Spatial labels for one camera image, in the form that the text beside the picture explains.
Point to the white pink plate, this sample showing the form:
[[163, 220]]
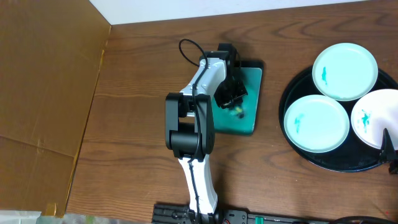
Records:
[[372, 114]]

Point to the brown cardboard panel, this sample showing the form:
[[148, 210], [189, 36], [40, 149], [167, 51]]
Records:
[[51, 54]]

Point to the mint green plate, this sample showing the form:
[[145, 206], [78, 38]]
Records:
[[316, 123], [345, 71]]

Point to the round black serving tray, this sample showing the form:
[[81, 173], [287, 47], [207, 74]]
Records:
[[352, 155]]

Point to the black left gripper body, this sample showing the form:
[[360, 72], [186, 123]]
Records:
[[232, 98]]

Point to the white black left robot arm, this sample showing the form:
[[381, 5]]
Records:
[[189, 125]]

